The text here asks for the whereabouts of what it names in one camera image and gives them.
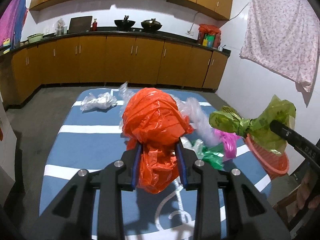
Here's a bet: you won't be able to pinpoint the wall power cable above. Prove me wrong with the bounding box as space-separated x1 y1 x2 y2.
186 2 251 35

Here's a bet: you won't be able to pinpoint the pink floral hanging cloth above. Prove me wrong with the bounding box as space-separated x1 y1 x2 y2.
240 0 319 93

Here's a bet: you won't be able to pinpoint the green paw-print plastic bag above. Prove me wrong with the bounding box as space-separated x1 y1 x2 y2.
209 95 296 155

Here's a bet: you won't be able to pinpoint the yellow detergent bottle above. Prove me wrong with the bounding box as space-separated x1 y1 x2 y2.
3 38 11 48

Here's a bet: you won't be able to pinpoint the white plastic bag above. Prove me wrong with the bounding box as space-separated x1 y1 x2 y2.
181 137 204 154

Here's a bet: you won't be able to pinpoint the dark green plastic bag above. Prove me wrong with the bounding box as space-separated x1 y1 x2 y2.
191 139 224 170

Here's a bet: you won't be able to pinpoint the black wok with lid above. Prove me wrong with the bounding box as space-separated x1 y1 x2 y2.
141 18 162 33

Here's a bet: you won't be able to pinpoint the small clear plastic bag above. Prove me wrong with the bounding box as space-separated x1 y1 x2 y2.
80 92 117 112

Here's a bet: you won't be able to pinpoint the dark cutting board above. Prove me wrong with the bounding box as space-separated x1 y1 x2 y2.
68 16 92 34

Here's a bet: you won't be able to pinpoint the white flower-decal cabinet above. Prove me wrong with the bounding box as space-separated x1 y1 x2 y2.
0 101 17 206

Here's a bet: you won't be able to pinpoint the clear bubble wrap sheet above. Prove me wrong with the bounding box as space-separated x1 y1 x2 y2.
119 82 220 147

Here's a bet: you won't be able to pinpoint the red bottle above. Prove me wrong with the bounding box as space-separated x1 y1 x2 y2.
92 18 98 31

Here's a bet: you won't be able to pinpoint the blue music-note table cloth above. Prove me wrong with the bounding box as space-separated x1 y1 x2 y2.
39 87 272 240

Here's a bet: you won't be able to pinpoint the green bowl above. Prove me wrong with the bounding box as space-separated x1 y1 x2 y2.
27 33 43 44

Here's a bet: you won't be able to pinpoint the black wok with utensil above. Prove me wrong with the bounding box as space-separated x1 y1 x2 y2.
114 15 136 31

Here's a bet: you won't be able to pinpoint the glass jar with bag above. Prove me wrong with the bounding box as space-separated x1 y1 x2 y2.
55 18 66 36

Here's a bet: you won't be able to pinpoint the orange plastic bag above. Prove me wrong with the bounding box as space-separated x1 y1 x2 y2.
122 88 194 194

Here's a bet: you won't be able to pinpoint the lower wooden kitchen cabinets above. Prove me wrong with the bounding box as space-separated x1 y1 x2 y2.
1 33 231 106

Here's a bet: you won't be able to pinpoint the pink plastic bag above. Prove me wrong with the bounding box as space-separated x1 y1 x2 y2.
215 129 241 161

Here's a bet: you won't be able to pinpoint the wooden chair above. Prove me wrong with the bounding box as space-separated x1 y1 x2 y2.
273 161 319 239

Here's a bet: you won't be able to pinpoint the orange bag with groceries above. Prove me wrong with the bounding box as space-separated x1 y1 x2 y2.
197 24 221 49

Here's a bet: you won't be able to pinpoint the magenta blue hanging cloth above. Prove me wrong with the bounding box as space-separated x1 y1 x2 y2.
1 0 28 47

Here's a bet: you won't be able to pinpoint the red plastic basket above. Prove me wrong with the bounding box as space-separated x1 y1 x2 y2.
244 135 289 180

